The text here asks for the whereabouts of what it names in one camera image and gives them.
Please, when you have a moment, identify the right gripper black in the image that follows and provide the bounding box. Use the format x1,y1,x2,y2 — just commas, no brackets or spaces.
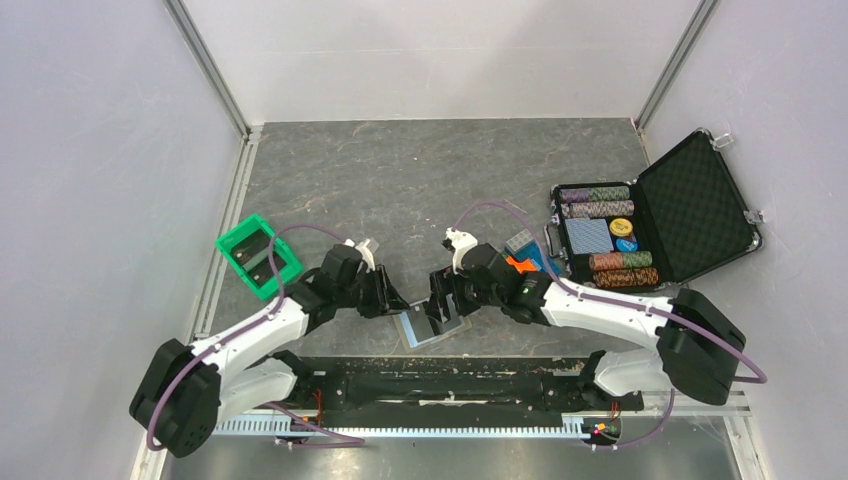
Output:
425,264,504,323

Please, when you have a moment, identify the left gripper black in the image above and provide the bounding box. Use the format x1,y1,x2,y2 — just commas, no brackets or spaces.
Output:
335,264,411,319

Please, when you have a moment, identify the grey card holder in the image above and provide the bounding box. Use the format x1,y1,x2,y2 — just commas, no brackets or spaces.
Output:
392,300,472,353

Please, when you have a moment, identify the dark credit card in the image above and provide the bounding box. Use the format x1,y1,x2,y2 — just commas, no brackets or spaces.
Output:
401,301,441,349
237,242,270,271

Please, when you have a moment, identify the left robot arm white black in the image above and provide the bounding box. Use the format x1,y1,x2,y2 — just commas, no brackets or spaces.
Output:
129,242,410,458

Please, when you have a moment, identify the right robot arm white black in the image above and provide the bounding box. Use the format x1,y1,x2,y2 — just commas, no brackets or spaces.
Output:
427,243,746,408

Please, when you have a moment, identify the blue playing card deck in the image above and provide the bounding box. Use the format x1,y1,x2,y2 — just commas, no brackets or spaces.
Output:
565,218,614,255

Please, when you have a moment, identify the orange curved block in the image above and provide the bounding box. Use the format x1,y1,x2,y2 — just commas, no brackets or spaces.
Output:
506,256,541,273

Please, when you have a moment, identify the blue toy brick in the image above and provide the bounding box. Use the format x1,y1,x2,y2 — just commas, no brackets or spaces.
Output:
514,242,562,276

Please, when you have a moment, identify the grey toy brick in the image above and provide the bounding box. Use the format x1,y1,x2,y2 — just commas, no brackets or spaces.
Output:
505,229,536,254

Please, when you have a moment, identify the bottom poker chip row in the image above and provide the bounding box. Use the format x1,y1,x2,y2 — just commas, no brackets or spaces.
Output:
592,267,660,288

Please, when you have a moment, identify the poker chip row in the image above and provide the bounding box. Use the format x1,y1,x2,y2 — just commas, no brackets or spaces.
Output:
563,200,635,218
592,267,660,288
589,251,653,271
559,186,630,204

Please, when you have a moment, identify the green plastic bin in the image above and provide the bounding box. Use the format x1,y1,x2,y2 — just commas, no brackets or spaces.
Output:
215,213,304,301

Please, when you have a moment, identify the yellow dealer button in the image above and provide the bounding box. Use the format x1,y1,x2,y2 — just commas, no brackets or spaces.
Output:
609,218,634,237

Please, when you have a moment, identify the blue round chip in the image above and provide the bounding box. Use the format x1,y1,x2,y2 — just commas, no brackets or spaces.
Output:
615,238,639,253

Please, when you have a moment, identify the top poker chip row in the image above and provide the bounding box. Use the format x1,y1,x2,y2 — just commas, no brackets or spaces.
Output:
559,186,630,204

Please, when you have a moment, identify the black poker chip case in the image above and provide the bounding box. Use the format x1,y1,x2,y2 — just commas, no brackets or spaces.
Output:
551,129,763,293

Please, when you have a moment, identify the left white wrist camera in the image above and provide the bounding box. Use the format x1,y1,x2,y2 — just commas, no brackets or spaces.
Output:
344,238,379,272

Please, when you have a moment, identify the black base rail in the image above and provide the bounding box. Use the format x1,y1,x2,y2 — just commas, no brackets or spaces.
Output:
273,350,644,429

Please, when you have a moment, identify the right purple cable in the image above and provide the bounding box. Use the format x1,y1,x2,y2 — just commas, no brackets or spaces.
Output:
453,201,768,386

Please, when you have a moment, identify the purple cable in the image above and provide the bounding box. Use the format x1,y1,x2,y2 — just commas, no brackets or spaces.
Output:
453,201,768,386
145,223,349,452

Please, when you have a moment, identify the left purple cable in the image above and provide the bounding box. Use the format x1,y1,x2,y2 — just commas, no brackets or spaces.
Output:
145,223,349,452

